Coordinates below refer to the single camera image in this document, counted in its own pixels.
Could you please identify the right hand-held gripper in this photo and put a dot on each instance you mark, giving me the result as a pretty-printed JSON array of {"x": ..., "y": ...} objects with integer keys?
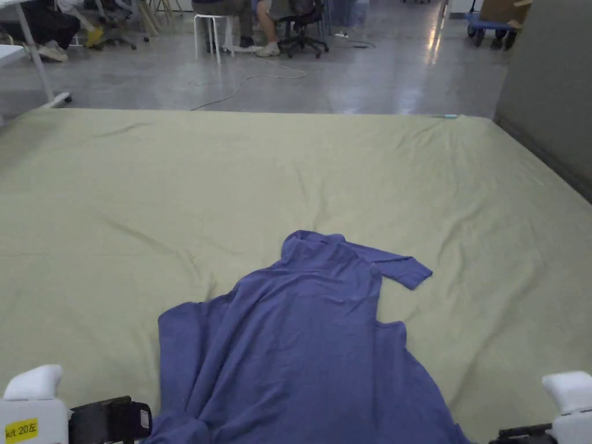
[{"x": 571, "y": 411}]

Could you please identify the blue short-sleeved shirt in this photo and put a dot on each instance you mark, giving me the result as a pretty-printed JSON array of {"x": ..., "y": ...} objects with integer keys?
[{"x": 296, "y": 351}]

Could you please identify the small pale blue pen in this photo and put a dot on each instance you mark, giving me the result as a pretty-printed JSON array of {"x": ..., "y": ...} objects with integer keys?
[{"x": 446, "y": 116}]

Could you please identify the blue cart with cartons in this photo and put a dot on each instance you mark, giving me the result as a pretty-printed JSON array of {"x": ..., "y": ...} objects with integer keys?
[{"x": 497, "y": 23}]

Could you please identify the bed with pale green sheet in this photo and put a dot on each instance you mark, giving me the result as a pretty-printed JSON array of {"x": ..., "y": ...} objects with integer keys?
[{"x": 138, "y": 208}]

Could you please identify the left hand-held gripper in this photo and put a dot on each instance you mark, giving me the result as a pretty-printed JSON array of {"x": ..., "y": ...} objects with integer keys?
[{"x": 32, "y": 416}]

